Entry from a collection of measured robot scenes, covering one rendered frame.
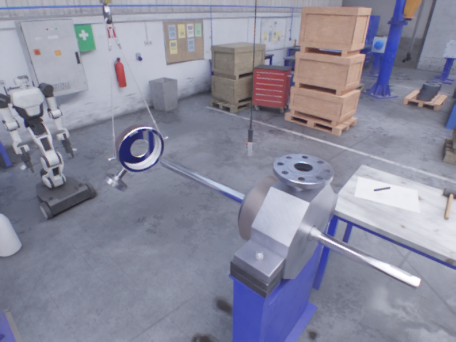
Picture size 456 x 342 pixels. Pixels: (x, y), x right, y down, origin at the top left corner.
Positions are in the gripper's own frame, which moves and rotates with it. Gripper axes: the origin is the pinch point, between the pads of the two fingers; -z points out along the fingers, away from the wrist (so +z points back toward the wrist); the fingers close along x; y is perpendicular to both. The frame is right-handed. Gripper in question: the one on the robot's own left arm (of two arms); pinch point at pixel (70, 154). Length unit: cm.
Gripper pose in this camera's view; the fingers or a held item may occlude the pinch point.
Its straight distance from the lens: 365.7
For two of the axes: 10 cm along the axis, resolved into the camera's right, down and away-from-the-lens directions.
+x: 7.7, 1.4, -6.2
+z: -1.6, -9.1, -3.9
